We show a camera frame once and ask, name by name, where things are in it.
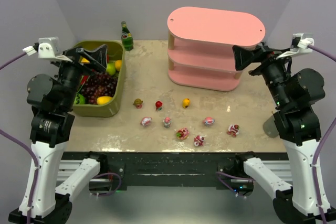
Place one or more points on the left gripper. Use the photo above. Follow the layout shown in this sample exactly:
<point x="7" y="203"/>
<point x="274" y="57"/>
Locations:
<point x="79" y="60"/>

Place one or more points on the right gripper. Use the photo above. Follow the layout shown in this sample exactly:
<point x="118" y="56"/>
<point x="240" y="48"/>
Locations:
<point x="259" y="56"/>

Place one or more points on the brown-haired doll toy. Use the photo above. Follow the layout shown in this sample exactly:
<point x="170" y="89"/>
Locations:
<point x="138" y="103"/>

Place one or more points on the yellow-haired doll toy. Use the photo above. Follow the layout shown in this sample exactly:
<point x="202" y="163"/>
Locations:
<point x="186" y="103"/>

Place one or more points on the red-haired doll toy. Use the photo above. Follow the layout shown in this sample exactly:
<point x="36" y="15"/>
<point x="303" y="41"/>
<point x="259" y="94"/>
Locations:
<point x="158" y="105"/>

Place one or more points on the pink round toy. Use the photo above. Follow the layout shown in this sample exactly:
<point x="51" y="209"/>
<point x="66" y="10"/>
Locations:
<point x="146" y="121"/>

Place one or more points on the small pink figure toy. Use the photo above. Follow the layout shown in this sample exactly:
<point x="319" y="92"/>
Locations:
<point x="167" y="122"/>

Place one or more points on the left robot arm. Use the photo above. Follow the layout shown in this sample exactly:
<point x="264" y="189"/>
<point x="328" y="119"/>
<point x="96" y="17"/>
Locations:
<point x="51" y="100"/>

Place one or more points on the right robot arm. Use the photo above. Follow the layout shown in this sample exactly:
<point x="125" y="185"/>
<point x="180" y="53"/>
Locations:
<point x="304" y="200"/>

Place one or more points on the pink three-tier shelf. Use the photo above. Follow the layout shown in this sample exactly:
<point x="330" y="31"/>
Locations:
<point x="200" y="46"/>

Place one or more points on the yellow lemon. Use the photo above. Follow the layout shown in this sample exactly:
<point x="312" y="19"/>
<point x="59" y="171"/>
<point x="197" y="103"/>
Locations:
<point x="84" y="61"/>

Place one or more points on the green apple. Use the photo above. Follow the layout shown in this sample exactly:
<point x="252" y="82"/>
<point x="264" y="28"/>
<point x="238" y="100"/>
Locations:
<point x="110" y="69"/>

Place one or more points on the olive green fruit bin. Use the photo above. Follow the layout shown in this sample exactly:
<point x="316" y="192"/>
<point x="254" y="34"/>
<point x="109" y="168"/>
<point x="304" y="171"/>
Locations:
<point x="115" y="52"/>

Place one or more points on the orange fruit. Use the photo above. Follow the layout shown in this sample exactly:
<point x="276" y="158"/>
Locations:
<point x="117" y="65"/>

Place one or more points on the purple grapes bunch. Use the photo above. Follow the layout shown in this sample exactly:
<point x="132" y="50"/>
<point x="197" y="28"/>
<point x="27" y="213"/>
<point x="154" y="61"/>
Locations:
<point x="100" y="84"/>

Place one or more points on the green glass bottle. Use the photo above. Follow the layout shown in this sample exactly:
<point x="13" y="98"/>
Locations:
<point x="126" y="37"/>

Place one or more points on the yellow mango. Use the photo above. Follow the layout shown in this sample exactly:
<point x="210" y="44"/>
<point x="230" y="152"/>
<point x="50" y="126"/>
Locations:
<point x="104" y="100"/>

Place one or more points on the pink planet toy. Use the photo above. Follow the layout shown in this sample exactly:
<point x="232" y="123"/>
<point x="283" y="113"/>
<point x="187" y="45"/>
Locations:
<point x="208" y="121"/>

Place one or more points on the red white cake toy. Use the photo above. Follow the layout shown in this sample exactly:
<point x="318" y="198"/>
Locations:
<point x="233" y="130"/>

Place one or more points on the green soap dispenser bottle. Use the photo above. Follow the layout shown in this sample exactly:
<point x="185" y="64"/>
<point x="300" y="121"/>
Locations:
<point x="270" y="129"/>

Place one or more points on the red white swirl toy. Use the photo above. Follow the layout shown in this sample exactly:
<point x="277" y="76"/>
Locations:
<point x="199" y="141"/>

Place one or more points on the strawberry cake toy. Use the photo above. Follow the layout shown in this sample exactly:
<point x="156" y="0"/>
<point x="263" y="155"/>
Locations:
<point x="182" y="133"/>

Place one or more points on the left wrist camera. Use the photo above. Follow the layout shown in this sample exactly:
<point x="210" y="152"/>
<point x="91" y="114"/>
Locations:
<point x="48" y="49"/>

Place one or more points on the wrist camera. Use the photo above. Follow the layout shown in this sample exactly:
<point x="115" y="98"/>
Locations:
<point x="299" y="46"/>
<point x="48" y="49"/>

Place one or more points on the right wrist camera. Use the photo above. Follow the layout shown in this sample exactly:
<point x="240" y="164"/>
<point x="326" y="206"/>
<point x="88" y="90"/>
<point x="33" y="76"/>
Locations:
<point x="299" y="46"/>

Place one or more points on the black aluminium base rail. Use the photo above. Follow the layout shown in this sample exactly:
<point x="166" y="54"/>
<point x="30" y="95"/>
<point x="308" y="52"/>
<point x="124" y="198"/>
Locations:
<point x="184" y="169"/>

